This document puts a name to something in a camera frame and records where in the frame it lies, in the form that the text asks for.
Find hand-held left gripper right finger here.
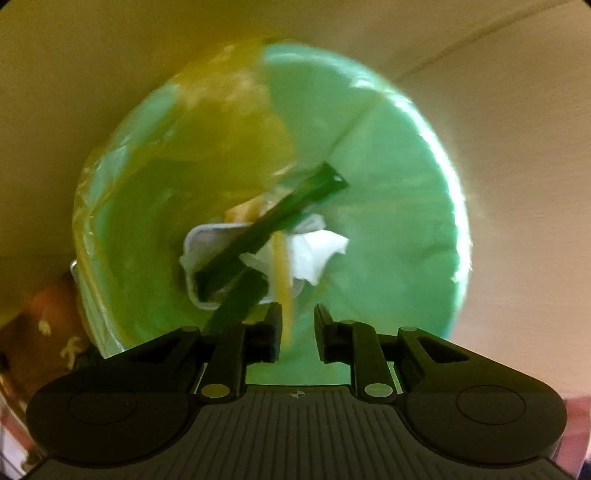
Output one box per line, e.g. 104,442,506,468
314,303,469,402

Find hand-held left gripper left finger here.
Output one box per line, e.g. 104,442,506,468
126,302,284,402

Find yellow food scrap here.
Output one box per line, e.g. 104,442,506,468
270,230,297,345

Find red and white food tray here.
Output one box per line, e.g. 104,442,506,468
178,223,308,309

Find yellow potato piece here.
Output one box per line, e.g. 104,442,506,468
224,198,262,223

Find green trash bin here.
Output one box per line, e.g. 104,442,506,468
72,39,473,387

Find yellow bin liner bag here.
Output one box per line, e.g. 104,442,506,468
71,39,297,352

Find brown patterned mat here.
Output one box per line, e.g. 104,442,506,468
0,276,100,417

